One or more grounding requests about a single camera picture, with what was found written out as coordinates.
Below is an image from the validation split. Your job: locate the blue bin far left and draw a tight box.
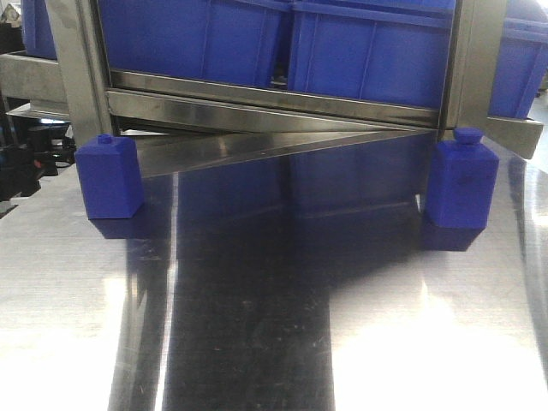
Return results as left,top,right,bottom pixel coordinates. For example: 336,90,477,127
21,0,57,60

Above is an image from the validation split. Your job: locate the blue bottle-shaped part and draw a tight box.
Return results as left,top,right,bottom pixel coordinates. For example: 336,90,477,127
421,128,499,252
74,134,144,239

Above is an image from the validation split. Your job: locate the stainless steel shelf rack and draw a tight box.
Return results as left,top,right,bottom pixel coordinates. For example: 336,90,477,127
1,1,544,159

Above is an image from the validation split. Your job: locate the blue bin far right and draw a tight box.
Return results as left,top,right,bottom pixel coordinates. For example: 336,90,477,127
489,1,547,119

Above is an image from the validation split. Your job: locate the blue bin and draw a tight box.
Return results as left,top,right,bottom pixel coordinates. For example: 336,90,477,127
98,1,291,87
21,0,57,60
489,1,547,119
288,1,453,109

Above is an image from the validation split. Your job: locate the black machinery at left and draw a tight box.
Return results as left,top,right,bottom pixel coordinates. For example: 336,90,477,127
1,117,76,201

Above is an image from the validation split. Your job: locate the blue bin centre right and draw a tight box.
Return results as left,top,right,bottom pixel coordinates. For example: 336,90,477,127
288,1,453,109

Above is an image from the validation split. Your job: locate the blue bin centre left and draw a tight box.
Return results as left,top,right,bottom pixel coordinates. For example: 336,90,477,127
98,1,291,87

